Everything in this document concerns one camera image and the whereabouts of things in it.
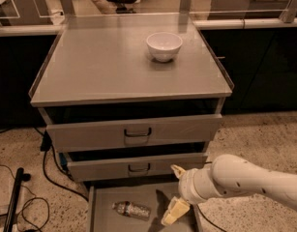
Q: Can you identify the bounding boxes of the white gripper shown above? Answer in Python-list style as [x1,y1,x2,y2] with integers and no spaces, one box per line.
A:
[162,164,217,226]

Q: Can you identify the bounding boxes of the grey desk background right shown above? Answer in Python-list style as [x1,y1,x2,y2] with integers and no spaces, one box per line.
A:
[208,0,289,20]

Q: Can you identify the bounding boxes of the clear acrylic barrier panel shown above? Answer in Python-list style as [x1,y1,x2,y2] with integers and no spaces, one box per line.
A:
[0,0,297,25]

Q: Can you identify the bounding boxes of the black pole on floor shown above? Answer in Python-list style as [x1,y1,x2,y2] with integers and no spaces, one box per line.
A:
[3,167,28,232]

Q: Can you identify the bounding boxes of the grey drawer cabinet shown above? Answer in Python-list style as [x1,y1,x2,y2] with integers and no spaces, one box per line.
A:
[28,13,235,191]

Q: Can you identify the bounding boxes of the black cable left floor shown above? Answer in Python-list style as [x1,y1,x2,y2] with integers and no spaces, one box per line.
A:
[33,126,90,203]

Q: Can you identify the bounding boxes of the grey cabinet background left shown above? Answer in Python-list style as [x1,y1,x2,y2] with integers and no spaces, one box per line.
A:
[0,0,51,26]

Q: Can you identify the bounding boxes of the clear plastic water bottle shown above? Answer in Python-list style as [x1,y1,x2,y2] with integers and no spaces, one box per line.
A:
[112,201,151,221]

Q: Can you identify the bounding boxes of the black middle drawer handle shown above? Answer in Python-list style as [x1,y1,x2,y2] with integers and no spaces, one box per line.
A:
[128,162,150,173]

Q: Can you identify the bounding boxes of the grey bottom drawer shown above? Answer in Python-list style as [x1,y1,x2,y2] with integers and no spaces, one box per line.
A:
[86,174,203,232]

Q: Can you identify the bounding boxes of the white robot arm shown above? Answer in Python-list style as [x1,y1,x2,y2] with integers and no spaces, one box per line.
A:
[162,155,297,226]

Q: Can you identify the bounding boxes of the grey metal post right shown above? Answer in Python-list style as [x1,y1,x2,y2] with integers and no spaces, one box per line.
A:
[279,0,297,23]

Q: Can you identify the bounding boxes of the grey metal post left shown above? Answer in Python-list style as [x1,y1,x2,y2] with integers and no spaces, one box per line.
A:
[60,0,75,15]

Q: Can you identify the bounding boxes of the grey middle drawer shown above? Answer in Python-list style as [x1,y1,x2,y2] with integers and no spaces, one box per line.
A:
[67,143,207,182]

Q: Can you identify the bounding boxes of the black drawer handle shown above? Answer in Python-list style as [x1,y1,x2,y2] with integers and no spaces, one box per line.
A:
[124,128,152,138]
[128,162,150,173]

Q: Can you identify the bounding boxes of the white ceramic bowl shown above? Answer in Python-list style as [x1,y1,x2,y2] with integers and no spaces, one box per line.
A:
[146,32,183,63]

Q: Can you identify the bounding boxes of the grey top drawer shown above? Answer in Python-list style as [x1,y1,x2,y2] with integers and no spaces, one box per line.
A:
[39,108,223,152]

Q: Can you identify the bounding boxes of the grey drawer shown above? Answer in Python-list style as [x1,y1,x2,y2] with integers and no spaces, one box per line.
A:
[67,143,207,182]
[86,174,203,232]
[39,108,223,152]

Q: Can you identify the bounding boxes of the black cable right floor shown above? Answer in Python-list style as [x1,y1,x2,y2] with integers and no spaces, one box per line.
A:
[195,160,228,232]

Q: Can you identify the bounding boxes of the white ledge rail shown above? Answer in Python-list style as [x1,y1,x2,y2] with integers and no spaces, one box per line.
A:
[0,17,297,37]

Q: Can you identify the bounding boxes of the black cable floor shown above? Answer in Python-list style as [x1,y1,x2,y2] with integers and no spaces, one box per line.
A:
[195,160,228,232]
[33,126,90,203]

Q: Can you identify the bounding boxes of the black top drawer handle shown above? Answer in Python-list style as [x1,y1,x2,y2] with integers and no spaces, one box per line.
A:
[124,128,152,138]

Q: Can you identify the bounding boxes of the thin black cable loop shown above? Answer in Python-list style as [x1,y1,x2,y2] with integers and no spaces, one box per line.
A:
[0,162,51,232]

